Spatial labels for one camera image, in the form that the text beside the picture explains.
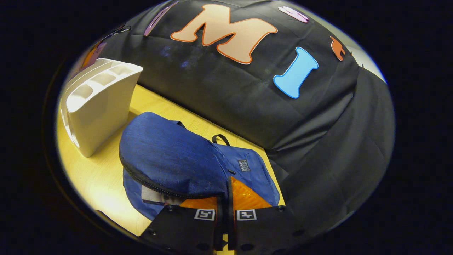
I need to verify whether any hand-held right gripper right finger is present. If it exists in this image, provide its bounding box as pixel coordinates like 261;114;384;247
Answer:
226;176;308;255

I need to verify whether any black cable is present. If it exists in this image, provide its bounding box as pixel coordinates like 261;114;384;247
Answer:
104;25;132;39

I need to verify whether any black backdrop cloth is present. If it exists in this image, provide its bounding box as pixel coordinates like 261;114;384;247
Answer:
71;0;395;241

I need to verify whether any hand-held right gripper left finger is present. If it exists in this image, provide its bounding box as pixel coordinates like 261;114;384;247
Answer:
139;193;224;255

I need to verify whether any white bookshelf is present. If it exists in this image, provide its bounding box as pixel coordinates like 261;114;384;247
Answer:
61;58;144;158

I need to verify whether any blue schoolbag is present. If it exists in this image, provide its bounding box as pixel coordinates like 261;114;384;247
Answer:
119;112;281;222

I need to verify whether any black cover book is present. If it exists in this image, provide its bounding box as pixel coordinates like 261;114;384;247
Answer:
141;184;177;206

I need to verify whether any pink book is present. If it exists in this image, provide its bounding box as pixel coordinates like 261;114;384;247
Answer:
93;42;107;61

